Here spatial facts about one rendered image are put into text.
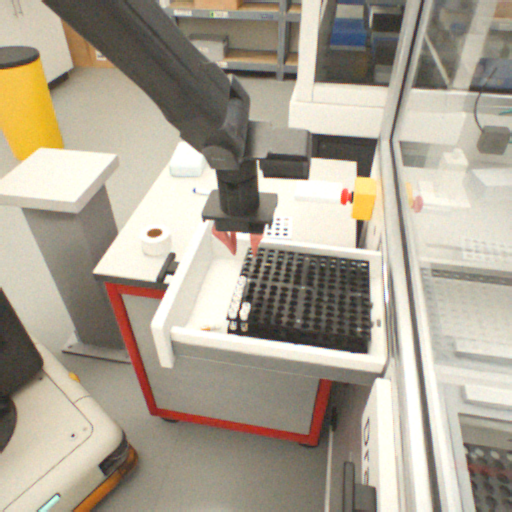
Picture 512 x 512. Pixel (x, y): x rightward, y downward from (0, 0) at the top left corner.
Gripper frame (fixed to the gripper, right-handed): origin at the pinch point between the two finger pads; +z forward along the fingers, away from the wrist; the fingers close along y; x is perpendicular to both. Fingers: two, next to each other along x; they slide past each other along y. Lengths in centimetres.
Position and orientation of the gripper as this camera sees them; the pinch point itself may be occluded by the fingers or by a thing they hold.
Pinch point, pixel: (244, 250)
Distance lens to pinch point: 66.1
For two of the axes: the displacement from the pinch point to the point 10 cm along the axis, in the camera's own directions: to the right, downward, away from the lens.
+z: 0.6, 7.1, 7.0
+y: -9.8, -0.9, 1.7
